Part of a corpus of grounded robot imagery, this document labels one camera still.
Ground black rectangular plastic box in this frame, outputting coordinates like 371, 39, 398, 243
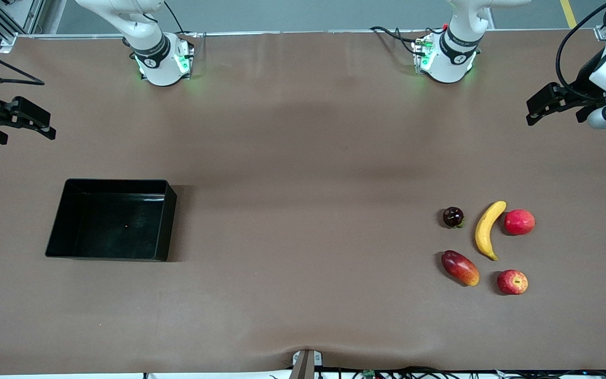
45, 179, 178, 262

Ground yellow banana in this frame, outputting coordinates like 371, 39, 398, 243
474, 201, 508, 262

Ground red apple with yellow hollow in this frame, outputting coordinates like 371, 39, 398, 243
497, 270, 529, 295

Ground plain red round fruit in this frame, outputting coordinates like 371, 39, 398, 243
503, 209, 537, 236

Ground dark purple mangosteen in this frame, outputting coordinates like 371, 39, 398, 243
443, 207, 465, 229

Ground red and yellow mango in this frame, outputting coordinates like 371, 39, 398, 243
441, 250, 480, 287

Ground grey metal table clamp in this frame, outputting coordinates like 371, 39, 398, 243
289, 349, 324, 379

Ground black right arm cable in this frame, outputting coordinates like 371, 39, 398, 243
0, 41, 46, 88

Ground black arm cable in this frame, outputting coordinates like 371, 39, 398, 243
0, 41, 46, 88
555, 0, 606, 102

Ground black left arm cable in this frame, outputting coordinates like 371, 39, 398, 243
555, 0, 606, 102

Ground black base cable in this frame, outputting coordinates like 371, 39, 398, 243
370, 25, 426, 57
163, 0, 199, 38

